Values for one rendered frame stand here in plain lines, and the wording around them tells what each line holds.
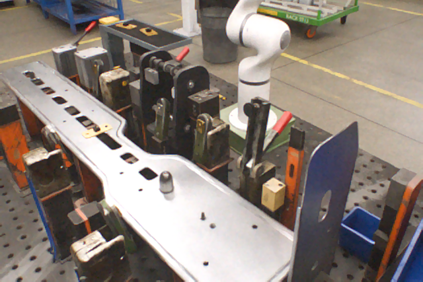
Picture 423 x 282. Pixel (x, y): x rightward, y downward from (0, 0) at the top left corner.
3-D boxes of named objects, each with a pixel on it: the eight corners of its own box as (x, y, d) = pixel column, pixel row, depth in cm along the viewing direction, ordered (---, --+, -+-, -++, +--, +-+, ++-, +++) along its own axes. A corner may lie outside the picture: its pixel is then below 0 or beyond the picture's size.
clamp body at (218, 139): (192, 228, 115) (185, 125, 96) (220, 210, 121) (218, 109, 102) (213, 246, 109) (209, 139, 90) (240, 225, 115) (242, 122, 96)
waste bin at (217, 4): (188, 57, 427) (184, -9, 390) (224, 46, 455) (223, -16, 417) (215, 70, 393) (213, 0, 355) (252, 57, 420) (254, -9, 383)
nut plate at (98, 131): (86, 139, 104) (85, 135, 103) (80, 133, 106) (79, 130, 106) (113, 128, 109) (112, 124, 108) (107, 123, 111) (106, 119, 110)
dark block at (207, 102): (194, 212, 120) (187, 96, 98) (211, 202, 124) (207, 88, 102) (205, 221, 117) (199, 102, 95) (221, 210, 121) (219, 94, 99)
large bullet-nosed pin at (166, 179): (158, 193, 86) (154, 171, 83) (168, 187, 88) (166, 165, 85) (166, 200, 84) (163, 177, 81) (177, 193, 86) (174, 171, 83)
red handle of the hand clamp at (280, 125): (239, 162, 82) (281, 107, 85) (243, 166, 84) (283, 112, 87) (254, 170, 80) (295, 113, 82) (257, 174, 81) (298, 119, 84)
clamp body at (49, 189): (45, 249, 109) (10, 153, 91) (84, 228, 116) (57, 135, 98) (58, 268, 103) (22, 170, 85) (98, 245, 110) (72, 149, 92)
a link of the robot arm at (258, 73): (250, 67, 147) (252, 7, 134) (291, 81, 137) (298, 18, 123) (231, 79, 140) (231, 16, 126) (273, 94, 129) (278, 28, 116)
